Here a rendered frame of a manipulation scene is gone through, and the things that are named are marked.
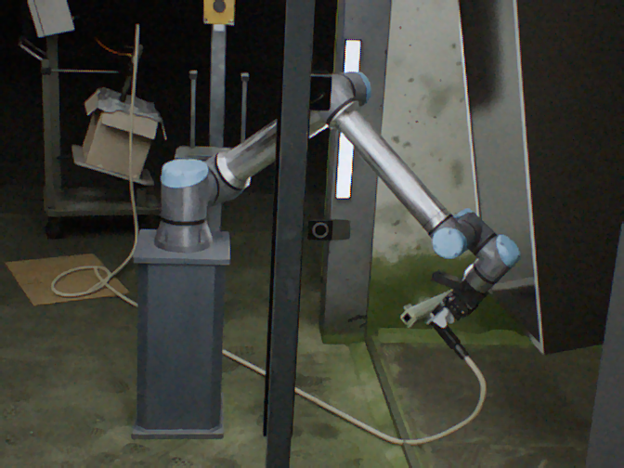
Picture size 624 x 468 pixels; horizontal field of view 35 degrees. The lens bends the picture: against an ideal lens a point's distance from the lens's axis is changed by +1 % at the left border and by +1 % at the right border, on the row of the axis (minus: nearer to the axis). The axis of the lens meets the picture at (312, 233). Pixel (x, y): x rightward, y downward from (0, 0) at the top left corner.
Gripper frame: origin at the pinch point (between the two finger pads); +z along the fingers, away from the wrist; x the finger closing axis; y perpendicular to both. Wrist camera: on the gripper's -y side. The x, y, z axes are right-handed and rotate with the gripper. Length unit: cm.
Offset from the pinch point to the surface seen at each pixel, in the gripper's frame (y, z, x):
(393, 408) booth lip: 8, 51, 25
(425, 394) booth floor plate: 11, 48, 42
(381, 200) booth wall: -61, 23, 72
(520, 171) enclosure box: -24, -33, 58
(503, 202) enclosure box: -20, -21, 55
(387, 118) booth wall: -80, -4, 70
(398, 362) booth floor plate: -8, 59, 60
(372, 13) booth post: -109, -32, 62
